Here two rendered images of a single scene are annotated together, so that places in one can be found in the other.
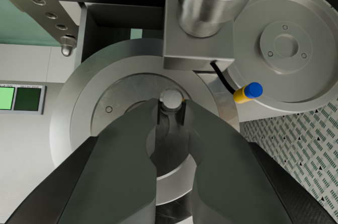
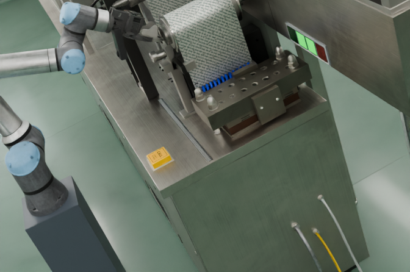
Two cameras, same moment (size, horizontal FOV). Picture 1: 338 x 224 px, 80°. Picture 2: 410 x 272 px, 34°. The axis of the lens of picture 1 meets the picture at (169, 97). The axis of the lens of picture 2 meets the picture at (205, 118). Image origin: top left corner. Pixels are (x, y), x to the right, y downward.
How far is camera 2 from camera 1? 2.35 m
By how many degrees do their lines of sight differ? 73
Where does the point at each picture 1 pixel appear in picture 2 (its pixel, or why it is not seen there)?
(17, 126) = (291, 17)
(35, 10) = (265, 82)
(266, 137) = (188, 0)
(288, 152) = (174, 2)
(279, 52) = not seen: hidden behind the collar
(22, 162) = not seen: outside the picture
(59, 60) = not seen: outside the picture
